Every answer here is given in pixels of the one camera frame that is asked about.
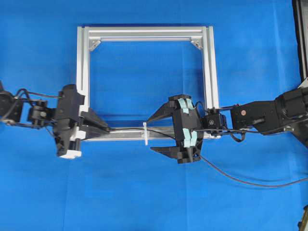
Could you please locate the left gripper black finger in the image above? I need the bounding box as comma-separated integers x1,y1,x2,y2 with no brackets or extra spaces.
80,126,111,140
81,108,108,130

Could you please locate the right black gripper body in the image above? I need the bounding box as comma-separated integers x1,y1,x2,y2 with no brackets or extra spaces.
169,95,204,164

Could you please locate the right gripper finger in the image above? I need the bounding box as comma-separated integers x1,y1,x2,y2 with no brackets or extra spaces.
147,101,176,123
150,146,180,159

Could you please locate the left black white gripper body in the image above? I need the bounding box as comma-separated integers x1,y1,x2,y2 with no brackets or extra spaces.
52,84,84,159

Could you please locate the black USB cable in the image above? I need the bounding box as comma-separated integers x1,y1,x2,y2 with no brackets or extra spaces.
105,127,308,188

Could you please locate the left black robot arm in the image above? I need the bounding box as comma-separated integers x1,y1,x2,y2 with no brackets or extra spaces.
0,84,112,159

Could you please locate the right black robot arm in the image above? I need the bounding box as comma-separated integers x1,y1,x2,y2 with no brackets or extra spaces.
147,87,308,164

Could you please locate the white zip tie loop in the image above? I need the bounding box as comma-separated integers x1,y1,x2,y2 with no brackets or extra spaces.
143,122,148,146

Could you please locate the dark object bottom right corner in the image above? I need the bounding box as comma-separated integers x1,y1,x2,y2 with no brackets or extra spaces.
297,205,308,231

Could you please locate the aluminium extrusion frame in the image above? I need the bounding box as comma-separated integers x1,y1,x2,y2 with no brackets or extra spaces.
76,23,222,142

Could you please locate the black rail at right edge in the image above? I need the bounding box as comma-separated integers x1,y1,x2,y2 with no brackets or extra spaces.
292,0,308,82

